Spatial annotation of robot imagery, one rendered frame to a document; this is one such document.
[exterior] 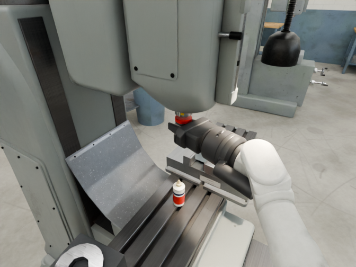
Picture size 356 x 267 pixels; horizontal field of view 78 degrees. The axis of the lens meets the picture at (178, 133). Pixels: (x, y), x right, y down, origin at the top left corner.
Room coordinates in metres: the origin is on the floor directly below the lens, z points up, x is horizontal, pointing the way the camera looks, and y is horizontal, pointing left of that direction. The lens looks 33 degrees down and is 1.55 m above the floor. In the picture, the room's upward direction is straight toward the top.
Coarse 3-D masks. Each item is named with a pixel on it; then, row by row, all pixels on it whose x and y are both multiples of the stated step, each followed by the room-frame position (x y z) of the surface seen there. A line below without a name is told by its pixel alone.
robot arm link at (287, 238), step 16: (272, 208) 0.24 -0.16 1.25; (288, 208) 0.24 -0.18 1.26; (272, 224) 0.22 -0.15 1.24; (288, 224) 0.21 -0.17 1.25; (304, 224) 0.22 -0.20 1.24; (272, 240) 0.20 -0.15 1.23; (288, 240) 0.19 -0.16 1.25; (304, 240) 0.19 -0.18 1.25; (272, 256) 0.18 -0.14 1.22; (288, 256) 0.17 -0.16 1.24; (304, 256) 0.16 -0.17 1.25; (320, 256) 0.17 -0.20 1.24
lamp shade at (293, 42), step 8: (280, 32) 0.47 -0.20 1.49; (288, 32) 0.47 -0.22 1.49; (272, 40) 0.47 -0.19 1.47; (280, 40) 0.46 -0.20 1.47; (288, 40) 0.45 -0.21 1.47; (296, 40) 0.45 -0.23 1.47; (264, 48) 0.48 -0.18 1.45; (272, 48) 0.46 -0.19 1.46; (280, 48) 0.45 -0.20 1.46; (288, 48) 0.45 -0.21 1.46; (296, 48) 0.45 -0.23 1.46; (264, 56) 0.47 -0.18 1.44; (272, 56) 0.46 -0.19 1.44; (280, 56) 0.45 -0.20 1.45; (288, 56) 0.44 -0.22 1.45; (296, 56) 0.45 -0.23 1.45; (272, 64) 0.45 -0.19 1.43; (280, 64) 0.45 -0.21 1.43; (288, 64) 0.44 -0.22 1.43; (296, 64) 0.46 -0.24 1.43
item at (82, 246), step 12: (84, 240) 0.27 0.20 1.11; (72, 252) 0.24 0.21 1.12; (84, 252) 0.24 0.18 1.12; (96, 252) 0.24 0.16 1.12; (108, 252) 0.25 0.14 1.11; (60, 264) 0.22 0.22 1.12; (72, 264) 0.22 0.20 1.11; (84, 264) 0.22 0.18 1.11; (96, 264) 0.22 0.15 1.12; (108, 264) 0.22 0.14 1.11; (120, 264) 0.23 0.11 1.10
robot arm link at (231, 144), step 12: (228, 144) 0.38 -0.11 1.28; (240, 144) 0.39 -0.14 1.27; (216, 156) 0.38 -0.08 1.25; (228, 156) 0.37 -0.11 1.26; (240, 156) 0.35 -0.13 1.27; (216, 168) 0.35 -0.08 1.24; (228, 168) 0.35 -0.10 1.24; (240, 168) 0.34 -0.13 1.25; (228, 180) 0.32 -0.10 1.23; (240, 180) 0.31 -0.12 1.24; (240, 192) 0.30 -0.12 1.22
